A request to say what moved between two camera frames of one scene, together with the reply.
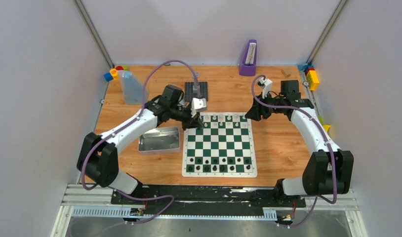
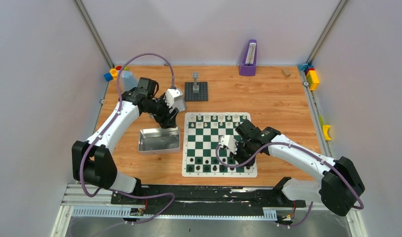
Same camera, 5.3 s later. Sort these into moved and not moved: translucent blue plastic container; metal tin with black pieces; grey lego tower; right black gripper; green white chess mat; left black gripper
Moved: left black gripper; right black gripper
Not moved: translucent blue plastic container; green white chess mat; metal tin with black pieces; grey lego tower
